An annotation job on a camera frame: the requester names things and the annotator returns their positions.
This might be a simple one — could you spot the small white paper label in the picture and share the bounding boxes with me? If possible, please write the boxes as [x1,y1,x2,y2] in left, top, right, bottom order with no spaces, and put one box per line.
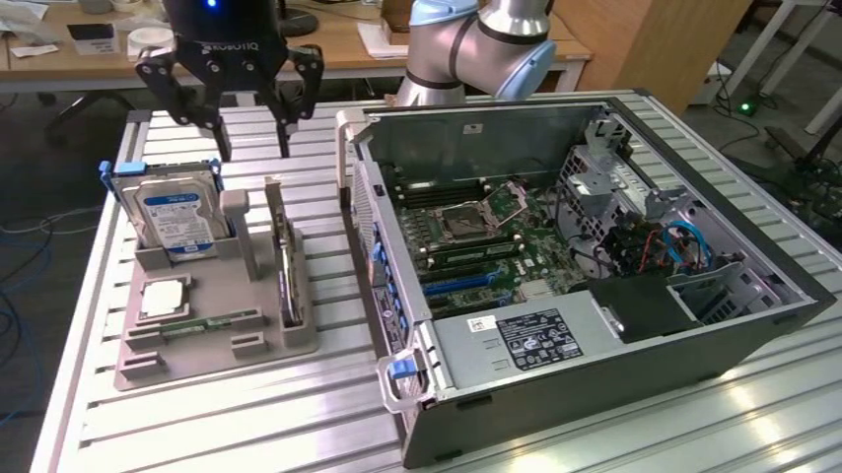
[8,43,61,58]

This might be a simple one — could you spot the grey power supply unit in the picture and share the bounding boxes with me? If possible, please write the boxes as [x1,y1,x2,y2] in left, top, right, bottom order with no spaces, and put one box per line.
[429,290,623,388]

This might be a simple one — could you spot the white box black top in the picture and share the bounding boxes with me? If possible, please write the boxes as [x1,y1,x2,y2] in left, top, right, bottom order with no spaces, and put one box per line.
[66,23,122,56]

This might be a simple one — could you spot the metal socket cover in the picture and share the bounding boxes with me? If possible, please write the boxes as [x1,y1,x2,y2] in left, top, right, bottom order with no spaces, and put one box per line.
[483,179,531,219]

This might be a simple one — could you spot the blue expansion slot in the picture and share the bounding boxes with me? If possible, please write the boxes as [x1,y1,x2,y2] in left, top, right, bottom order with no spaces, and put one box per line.
[420,273,505,298]

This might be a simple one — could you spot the blue disk caddy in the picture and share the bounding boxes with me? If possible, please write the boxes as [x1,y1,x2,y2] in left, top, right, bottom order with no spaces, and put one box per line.
[96,158,224,237]

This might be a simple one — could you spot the white paper sheets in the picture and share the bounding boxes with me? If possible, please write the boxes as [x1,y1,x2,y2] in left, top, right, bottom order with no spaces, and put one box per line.
[356,22,413,60]

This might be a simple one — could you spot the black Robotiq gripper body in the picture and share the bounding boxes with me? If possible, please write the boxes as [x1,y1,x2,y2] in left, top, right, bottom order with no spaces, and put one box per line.
[162,0,292,96]

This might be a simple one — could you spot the black round lamp base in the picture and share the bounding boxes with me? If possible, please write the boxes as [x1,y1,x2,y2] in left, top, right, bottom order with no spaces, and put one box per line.
[285,6,323,36]

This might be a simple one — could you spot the blue floor cable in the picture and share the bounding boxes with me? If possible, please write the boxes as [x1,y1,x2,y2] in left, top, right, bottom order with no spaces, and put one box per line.
[0,211,54,430]

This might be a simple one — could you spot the low-profile graphics card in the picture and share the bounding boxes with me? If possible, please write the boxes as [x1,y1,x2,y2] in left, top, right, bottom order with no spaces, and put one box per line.
[261,175,308,327]

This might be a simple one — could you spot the installed green RAM stick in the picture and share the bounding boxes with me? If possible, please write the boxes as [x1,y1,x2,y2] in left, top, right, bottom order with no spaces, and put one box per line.
[425,241,517,268]

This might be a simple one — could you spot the wooden cabinet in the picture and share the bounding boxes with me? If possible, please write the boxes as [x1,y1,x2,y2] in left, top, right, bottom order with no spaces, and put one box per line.
[549,0,755,112]

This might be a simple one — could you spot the grey parts rack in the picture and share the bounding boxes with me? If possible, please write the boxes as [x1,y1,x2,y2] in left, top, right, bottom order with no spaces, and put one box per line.
[112,189,323,393]

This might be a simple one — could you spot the metal disk bay cage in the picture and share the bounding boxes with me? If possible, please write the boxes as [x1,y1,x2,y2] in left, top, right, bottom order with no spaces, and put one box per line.
[557,144,667,234]

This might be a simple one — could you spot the black open PC case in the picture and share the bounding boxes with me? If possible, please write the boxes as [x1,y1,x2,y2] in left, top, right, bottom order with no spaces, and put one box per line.
[333,96,838,470]

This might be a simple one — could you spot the wooden desk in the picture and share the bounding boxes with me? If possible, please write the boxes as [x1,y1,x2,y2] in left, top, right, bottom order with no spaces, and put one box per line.
[0,0,593,95]

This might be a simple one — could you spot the hard disk blue label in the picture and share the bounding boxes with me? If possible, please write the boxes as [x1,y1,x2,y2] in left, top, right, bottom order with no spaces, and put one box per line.
[121,179,220,263]

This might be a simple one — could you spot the white bowl box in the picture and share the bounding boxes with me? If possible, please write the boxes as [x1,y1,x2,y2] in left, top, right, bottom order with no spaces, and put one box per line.
[125,27,176,59]

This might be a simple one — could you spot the white desk frame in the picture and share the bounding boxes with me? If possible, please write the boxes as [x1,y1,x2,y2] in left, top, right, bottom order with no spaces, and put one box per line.
[715,0,842,134]

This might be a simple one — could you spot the red wire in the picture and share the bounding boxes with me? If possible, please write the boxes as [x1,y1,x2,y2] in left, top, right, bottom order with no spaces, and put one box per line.
[642,228,660,273]

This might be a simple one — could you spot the blue wire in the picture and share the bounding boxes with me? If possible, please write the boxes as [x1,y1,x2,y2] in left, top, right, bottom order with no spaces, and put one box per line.
[660,221,715,270]

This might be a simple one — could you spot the silver CPU chip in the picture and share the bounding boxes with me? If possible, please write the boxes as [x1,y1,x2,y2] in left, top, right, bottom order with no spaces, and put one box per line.
[138,282,188,317]

